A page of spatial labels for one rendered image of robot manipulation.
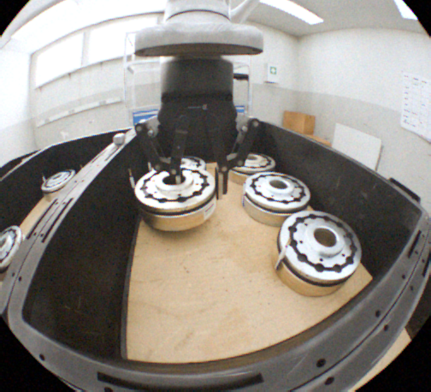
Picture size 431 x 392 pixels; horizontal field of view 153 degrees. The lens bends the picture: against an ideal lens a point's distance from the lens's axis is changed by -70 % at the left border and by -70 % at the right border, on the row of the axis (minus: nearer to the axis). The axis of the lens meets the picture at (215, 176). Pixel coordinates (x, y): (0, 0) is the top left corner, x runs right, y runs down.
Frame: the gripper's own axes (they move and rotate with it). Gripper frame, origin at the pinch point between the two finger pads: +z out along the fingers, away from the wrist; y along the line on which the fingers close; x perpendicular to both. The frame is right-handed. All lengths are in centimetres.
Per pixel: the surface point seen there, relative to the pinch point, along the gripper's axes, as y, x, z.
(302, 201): -13.2, 3.5, 1.4
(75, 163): 32.4, -16.2, 1.0
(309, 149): -17.3, -2.6, -3.8
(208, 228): -0.7, 2.8, 4.6
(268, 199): -8.9, 1.7, 1.8
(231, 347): -1.0, 17.5, 4.5
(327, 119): -259, -241, 10
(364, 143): -266, -140, 27
